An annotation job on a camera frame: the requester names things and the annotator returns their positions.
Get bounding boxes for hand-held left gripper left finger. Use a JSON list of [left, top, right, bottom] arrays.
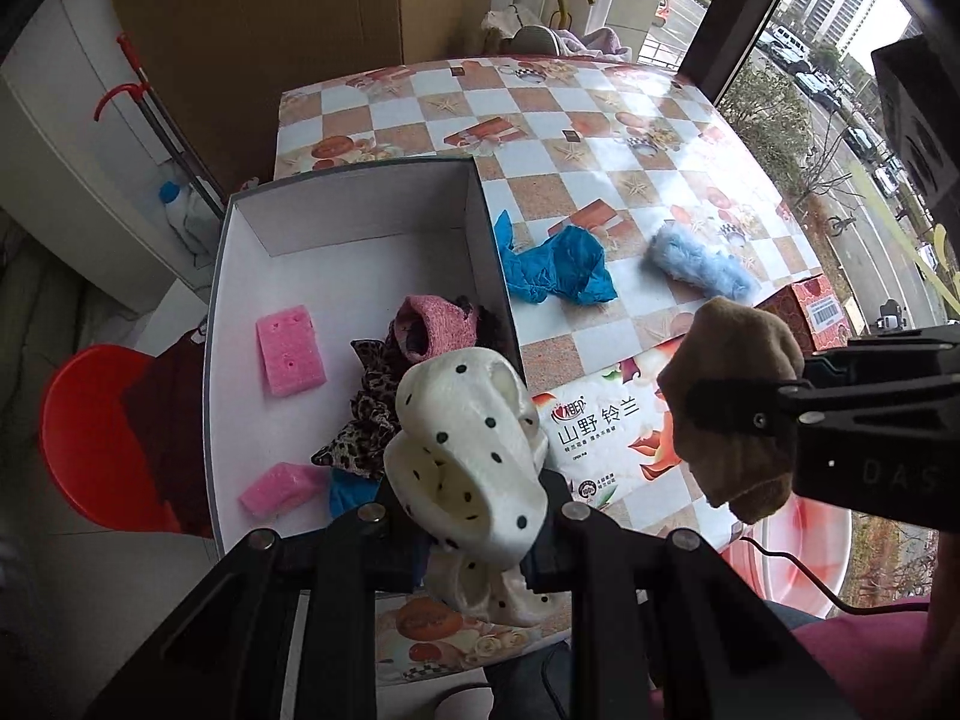
[[82, 469, 432, 720]]

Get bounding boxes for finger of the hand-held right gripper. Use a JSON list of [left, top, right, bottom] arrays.
[[686, 379, 816, 430], [802, 347, 857, 385]]

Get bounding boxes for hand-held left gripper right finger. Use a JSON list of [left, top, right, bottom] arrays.
[[517, 469, 856, 720]]

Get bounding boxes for brown sock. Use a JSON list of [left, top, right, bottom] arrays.
[[660, 296, 807, 526]]

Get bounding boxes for pink sponge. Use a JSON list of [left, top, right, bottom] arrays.
[[255, 305, 329, 396], [238, 463, 331, 517]]

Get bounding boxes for white polka dot sock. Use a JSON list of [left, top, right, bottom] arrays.
[[382, 349, 575, 627]]

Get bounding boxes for pink knitted sock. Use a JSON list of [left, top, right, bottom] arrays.
[[390, 295, 488, 361]]

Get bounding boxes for white cardboard box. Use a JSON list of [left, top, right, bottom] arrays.
[[202, 157, 526, 601]]

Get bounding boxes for red patterned box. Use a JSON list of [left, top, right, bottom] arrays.
[[754, 275, 856, 353]]

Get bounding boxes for pink plastic basin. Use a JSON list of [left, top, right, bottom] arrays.
[[716, 495, 852, 605]]

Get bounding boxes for white printed tissue pack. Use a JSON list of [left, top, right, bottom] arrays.
[[529, 337, 743, 548]]

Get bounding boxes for light blue fluffy sock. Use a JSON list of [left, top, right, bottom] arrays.
[[645, 221, 762, 301]]

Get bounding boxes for teal blue cloth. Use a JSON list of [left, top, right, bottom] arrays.
[[491, 210, 620, 308]]

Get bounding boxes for person's pink clothing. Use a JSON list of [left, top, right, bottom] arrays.
[[787, 600, 960, 720]]

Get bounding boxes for dark red cloth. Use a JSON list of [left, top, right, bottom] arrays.
[[120, 326, 218, 537]]

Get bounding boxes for checkered printed tablecloth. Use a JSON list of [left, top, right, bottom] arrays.
[[274, 56, 826, 691]]

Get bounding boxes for red plastic stool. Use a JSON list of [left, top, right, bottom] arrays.
[[41, 345, 215, 537]]

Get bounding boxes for pile of clothes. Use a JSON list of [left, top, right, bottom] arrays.
[[480, 7, 635, 65]]

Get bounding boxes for white bottle blue cap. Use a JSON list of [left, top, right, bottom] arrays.
[[157, 180, 218, 271]]

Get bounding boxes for white cabinet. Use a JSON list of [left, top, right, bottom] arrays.
[[0, 0, 218, 316]]

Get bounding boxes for brown cardboard sheet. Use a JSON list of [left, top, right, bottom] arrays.
[[105, 0, 500, 196]]

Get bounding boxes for black cable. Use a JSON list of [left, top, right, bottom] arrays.
[[739, 532, 935, 616]]

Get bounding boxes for red handled mop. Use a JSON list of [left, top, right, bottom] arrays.
[[94, 34, 230, 222]]

